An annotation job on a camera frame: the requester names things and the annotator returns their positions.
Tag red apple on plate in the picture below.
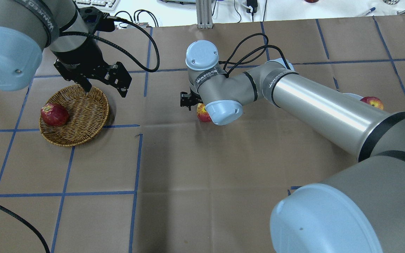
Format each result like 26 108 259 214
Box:
360 96 384 110

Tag wicker basket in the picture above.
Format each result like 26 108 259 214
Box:
39 85 110 147

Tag white keyboard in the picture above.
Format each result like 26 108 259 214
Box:
74 0 121 11

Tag red apple in basket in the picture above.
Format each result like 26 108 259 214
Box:
40 103 70 127

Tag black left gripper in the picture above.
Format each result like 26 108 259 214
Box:
50 35 132 98

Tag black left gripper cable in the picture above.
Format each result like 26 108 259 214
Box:
0 16 161 253

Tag aluminium frame post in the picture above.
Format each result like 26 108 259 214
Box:
195 0 213 29

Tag yellowish red apple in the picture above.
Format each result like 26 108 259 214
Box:
197 103 212 122

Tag light blue plate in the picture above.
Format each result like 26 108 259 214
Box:
343 93 363 100

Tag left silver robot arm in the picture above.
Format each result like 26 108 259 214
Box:
0 0 132 97

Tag blue white pen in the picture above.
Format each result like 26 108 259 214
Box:
356 7 376 17

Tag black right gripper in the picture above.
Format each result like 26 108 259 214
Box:
180 91 203 109

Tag brown paper table cover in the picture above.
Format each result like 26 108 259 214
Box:
0 15 405 253

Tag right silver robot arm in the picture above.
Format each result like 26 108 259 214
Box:
180 40 405 253

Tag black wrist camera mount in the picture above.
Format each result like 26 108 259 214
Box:
78 6 116 34

